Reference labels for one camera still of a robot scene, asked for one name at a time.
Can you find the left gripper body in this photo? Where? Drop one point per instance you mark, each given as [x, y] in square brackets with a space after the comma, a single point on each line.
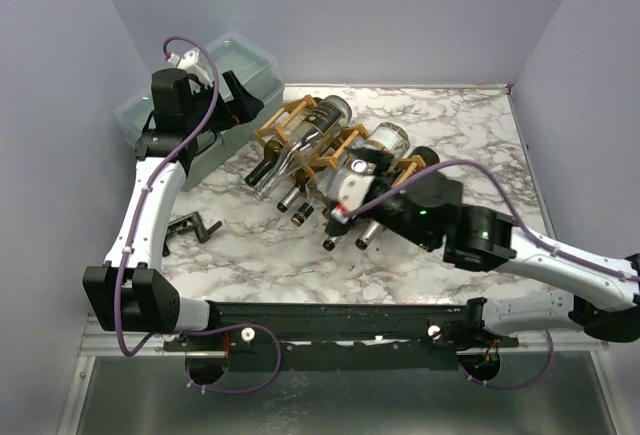
[228, 113]

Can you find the green bottle silver capsule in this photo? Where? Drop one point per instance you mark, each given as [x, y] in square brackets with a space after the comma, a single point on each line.
[418, 159]

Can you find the clear bottle black cap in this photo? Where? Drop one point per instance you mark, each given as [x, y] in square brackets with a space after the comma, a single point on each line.
[386, 137]

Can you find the green wine bottle white label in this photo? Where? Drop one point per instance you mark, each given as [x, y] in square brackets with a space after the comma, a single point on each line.
[331, 241]

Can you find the dark green wine bottle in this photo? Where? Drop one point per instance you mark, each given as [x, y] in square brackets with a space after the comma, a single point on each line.
[294, 112]

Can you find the clear square liquor bottle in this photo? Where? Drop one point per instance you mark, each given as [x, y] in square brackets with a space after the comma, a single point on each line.
[317, 186]

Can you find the green wine bottle brown label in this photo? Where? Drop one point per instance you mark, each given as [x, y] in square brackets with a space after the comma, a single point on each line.
[301, 177]

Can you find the tall clear glass bottle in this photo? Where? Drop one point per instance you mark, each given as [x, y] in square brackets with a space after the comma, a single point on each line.
[320, 126]

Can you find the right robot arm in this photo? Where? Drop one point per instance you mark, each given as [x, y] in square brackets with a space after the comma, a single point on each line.
[595, 294]

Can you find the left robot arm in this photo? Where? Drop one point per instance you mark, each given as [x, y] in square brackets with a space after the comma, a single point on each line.
[127, 291]

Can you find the wooden wine rack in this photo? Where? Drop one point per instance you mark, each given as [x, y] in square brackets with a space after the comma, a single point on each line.
[350, 132]

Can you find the translucent green storage box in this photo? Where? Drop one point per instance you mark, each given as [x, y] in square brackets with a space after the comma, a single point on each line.
[250, 91]

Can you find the black corkscrew tool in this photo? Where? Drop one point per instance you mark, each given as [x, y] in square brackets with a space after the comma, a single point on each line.
[191, 222]

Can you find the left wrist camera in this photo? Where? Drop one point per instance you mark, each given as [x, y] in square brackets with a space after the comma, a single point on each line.
[193, 63]

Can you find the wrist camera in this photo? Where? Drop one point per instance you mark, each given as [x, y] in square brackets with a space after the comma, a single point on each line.
[348, 187]
[193, 63]

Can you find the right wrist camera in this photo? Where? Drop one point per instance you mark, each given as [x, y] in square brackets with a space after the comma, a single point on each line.
[348, 187]

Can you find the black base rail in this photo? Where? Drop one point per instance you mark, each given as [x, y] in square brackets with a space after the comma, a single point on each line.
[260, 337]

